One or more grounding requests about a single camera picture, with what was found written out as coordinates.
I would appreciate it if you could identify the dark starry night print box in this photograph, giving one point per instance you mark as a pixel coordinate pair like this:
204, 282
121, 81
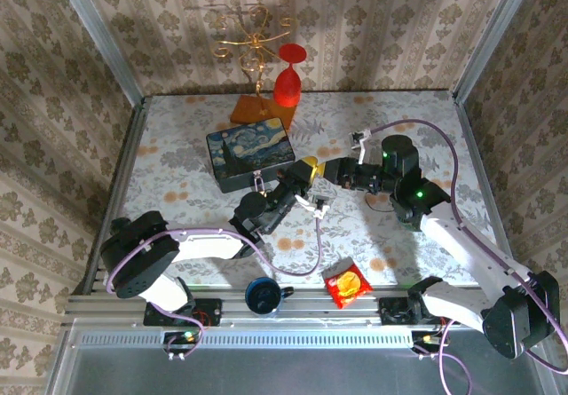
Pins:
248, 146

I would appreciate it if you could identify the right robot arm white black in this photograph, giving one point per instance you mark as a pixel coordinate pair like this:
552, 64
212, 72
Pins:
461, 244

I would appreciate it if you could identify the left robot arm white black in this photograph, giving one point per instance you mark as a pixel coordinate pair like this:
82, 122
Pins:
208, 246

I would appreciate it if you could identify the red wine glass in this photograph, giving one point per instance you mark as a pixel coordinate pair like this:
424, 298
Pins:
287, 86

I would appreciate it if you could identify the dark blue mug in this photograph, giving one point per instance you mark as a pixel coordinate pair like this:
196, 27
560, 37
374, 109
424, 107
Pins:
262, 297

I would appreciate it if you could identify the floral white table mat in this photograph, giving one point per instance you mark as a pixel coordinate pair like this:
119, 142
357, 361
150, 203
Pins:
186, 155

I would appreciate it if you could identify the red snack packet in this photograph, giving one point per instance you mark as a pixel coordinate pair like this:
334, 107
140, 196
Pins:
348, 284

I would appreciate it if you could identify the left connector board with LED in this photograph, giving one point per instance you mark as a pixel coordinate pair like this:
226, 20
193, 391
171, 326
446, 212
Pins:
182, 339

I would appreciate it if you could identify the connector board with led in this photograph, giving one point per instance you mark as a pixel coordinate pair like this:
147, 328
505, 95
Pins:
426, 339
182, 339

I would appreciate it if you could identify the right connector board with LED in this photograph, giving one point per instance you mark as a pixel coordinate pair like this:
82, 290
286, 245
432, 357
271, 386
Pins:
426, 339

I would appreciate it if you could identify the aluminium right side rail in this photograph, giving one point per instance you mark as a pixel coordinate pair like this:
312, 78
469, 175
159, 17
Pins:
477, 155

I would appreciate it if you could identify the aluminium front frame rail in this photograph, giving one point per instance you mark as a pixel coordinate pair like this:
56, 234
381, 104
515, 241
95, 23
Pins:
310, 308

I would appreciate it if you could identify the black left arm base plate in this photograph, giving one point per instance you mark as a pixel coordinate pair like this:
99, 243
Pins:
208, 313

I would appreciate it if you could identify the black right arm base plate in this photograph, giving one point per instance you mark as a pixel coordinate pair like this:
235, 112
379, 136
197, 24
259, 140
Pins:
392, 310

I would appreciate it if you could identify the aluminium left side rail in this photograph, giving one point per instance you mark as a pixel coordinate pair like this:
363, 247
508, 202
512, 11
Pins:
128, 155

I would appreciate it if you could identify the aluminium right frame post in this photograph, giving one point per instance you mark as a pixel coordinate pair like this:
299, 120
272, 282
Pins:
492, 35

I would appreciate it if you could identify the aluminium frame post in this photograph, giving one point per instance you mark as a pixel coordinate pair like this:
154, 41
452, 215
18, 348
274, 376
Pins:
492, 35
102, 35

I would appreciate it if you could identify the aluminium left frame post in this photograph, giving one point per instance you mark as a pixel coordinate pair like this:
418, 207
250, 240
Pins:
102, 35

